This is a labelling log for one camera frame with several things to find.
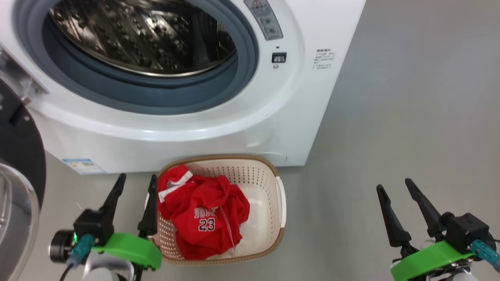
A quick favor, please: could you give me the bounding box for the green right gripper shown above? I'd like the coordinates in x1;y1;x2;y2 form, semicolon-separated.
376;178;475;281

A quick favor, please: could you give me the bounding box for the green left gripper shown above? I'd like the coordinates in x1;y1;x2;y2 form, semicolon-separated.
91;173;163;281

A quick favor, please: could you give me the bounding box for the red basketball jersey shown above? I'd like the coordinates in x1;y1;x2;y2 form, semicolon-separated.
157;164;251;261

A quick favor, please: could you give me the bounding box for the black round glass washer door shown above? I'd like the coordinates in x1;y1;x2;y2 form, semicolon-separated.
0;78;47;281

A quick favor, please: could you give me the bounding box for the white front-load washing machine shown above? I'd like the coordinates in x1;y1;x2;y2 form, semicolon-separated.
0;0;366;174

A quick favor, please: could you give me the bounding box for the cream perforated basket brown rim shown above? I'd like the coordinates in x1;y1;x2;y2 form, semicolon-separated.
146;155;287;266

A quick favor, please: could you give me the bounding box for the steel washer drum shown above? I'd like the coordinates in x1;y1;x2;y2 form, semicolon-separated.
49;0;237;77

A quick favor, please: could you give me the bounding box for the blue energy label sticker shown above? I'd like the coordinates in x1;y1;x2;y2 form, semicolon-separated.
62;158;107;174

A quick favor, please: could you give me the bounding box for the small printed text sticker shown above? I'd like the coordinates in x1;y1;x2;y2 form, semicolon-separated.
312;49;333;70

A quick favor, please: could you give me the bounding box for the grey warning sticker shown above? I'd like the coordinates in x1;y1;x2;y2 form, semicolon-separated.
244;0;284;41

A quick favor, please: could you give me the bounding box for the teal left camera connector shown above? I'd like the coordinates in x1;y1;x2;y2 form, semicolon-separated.
66;233;95;269

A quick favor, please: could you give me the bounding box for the teal camera connector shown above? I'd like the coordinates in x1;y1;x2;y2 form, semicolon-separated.
471;239;500;273
66;233;95;269

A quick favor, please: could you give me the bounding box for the teal right camera connector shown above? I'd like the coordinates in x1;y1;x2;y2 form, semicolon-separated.
471;239;500;273

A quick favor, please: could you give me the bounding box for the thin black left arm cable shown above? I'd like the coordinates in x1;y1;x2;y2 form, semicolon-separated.
59;263;75;281

